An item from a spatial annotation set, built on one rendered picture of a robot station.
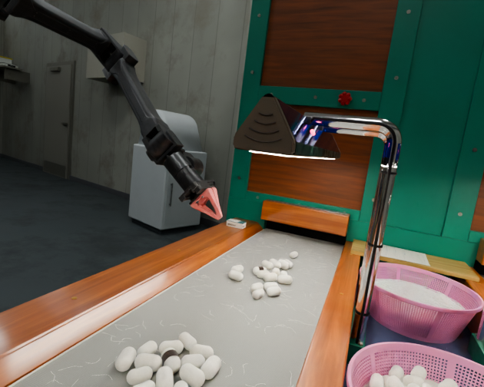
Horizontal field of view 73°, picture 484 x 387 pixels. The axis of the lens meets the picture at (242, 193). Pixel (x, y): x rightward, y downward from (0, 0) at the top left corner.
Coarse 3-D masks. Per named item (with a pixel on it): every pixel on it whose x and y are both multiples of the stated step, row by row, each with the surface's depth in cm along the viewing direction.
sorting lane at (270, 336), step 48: (288, 240) 114; (192, 288) 68; (240, 288) 71; (288, 288) 74; (96, 336) 49; (144, 336) 50; (240, 336) 53; (288, 336) 55; (48, 384) 39; (96, 384) 40; (240, 384) 43; (288, 384) 44
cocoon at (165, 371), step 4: (160, 368) 41; (164, 368) 41; (168, 368) 41; (160, 372) 40; (164, 372) 40; (168, 372) 40; (172, 372) 41; (156, 376) 41; (160, 376) 40; (164, 376) 39; (168, 376) 40; (172, 376) 40; (156, 380) 40; (160, 380) 39; (164, 380) 39; (168, 380) 39; (172, 380) 40; (156, 384) 39; (160, 384) 39; (164, 384) 39; (168, 384) 39; (172, 384) 39
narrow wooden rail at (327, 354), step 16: (352, 256) 96; (336, 272) 81; (352, 272) 83; (336, 288) 71; (352, 288) 72; (336, 304) 64; (352, 304) 64; (320, 320) 57; (336, 320) 57; (320, 336) 52; (336, 336) 52; (320, 352) 47; (336, 352) 48; (304, 368) 44; (320, 368) 44; (336, 368) 44; (304, 384) 40; (320, 384) 41; (336, 384) 41
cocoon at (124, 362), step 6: (126, 348) 44; (132, 348) 44; (120, 354) 43; (126, 354) 43; (132, 354) 43; (120, 360) 42; (126, 360) 42; (132, 360) 43; (120, 366) 41; (126, 366) 42
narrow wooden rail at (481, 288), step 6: (474, 270) 97; (450, 276) 102; (480, 276) 92; (462, 282) 90; (468, 282) 87; (474, 282) 87; (480, 282) 87; (474, 288) 82; (480, 288) 83; (480, 294) 78; (480, 312) 75; (474, 318) 78; (480, 318) 74; (468, 324) 81; (474, 324) 77; (474, 330) 76
